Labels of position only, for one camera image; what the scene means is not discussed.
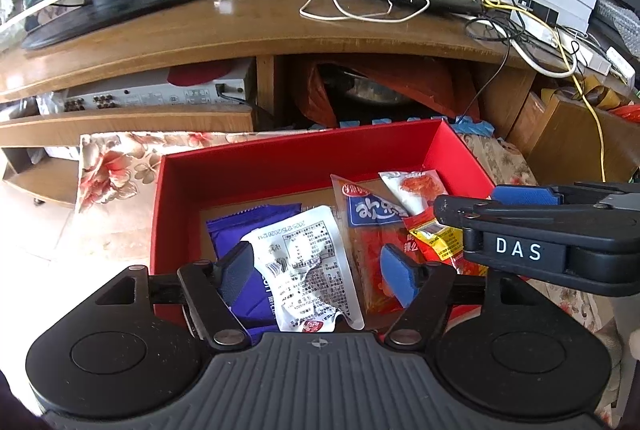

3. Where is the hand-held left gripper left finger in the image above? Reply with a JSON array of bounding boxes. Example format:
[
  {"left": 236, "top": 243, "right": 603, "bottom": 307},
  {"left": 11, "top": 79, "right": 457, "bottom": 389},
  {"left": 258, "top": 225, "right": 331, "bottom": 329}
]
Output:
[{"left": 95, "top": 241, "right": 257, "bottom": 353}]

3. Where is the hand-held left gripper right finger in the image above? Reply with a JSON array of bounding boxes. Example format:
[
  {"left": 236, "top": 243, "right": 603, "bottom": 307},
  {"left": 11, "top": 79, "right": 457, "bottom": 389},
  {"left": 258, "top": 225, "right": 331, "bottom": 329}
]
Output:
[{"left": 380, "top": 243, "right": 503, "bottom": 353}]

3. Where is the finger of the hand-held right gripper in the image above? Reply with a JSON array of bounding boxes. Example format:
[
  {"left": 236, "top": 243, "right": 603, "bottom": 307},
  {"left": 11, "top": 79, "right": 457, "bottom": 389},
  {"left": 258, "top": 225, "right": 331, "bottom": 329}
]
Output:
[
  {"left": 433, "top": 194, "right": 568, "bottom": 257},
  {"left": 490, "top": 182, "right": 640, "bottom": 210}
]

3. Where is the red and yellow snack packet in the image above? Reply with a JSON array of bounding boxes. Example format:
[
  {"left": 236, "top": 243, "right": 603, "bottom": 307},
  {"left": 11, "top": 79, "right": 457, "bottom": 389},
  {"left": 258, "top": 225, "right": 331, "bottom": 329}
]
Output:
[{"left": 402, "top": 205, "right": 489, "bottom": 282}]

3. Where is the blue wafer packet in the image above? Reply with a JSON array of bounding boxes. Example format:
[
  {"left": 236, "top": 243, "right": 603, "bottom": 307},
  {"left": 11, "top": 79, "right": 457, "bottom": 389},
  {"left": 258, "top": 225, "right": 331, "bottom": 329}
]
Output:
[{"left": 206, "top": 203, "right": 304, "bottom": 327}]

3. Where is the white packet with orange picture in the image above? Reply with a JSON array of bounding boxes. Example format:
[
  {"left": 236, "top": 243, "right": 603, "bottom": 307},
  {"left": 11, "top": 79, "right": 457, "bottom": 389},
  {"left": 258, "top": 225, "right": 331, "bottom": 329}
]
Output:
[{"left": 378, "top": 168, "right": 447, "bottom": 218}]

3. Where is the red and blue snack packet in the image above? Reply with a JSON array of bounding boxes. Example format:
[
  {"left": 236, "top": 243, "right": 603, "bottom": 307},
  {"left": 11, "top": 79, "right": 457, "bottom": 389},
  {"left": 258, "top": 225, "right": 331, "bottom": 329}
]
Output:
[{"left": 330, "top": 173, "right": 417, "bottom": 316}]

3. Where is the white packet with barcode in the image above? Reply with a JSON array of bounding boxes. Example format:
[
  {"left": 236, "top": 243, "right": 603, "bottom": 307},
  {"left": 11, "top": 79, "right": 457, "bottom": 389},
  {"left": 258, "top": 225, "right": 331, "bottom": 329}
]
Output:
[{"left": 241, "top": 205, "right": 367, "bottom": 334}]

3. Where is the red cardboard box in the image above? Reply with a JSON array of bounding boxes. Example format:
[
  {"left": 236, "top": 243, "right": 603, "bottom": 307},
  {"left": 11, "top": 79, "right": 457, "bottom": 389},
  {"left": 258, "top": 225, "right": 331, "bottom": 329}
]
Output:
[{"left": 149, "top": 118, "right": 502, "bottom": 332}]

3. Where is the brown cardboard box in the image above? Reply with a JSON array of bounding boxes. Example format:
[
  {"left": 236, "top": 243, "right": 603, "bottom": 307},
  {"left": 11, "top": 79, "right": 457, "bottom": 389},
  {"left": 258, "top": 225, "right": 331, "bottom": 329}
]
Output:
[{"left": 507, "top": 85, "right": 640, "bottom": 185}]

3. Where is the white power strip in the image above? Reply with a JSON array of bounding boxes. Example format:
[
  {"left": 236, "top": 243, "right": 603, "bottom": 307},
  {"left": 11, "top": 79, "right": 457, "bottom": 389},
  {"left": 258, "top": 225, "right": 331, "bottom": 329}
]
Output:
[{"left": 507, "top": 0, "right": 637, "bottom": 78}]

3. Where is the floral blanket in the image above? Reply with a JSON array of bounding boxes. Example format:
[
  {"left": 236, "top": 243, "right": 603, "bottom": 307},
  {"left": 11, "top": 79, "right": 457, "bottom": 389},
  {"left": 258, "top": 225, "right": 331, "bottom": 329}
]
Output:
[{"left": 75, "top": 130, "right": 621, "bottom": 361}]

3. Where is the red plastic bag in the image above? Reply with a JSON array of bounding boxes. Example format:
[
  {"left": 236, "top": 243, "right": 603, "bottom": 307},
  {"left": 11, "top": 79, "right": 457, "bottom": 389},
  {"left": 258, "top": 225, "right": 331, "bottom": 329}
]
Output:
[{"left": 291, "top": 56, "right": 482, "bottom": 131}]

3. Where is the silver av receiver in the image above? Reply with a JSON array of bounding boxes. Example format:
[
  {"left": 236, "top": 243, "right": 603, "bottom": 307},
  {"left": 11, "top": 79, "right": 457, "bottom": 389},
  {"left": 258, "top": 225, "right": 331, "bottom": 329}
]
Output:
[{"left": 37, "top": 57, "right": 255, "bottom": 117}]

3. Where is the wooden tv cabinet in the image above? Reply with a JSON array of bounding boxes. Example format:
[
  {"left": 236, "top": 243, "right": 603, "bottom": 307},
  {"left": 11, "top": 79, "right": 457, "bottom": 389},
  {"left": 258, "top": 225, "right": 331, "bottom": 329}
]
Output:
[{"left": 0, "top": 0, "right": 591, "bottom": 211}]

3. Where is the yellow cable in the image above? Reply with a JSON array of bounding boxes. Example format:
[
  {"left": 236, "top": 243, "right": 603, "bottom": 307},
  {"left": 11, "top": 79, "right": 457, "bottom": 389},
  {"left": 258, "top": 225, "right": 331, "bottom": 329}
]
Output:
[{"left": 384, "top": 0, "right": 610, "bottom": 185}]

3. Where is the black cable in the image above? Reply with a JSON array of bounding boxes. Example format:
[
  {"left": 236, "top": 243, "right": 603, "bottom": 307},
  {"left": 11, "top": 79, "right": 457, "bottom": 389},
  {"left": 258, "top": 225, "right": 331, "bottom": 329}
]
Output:
[{"left": 452, "top": 12, "right": 513, "bottom": 127}]

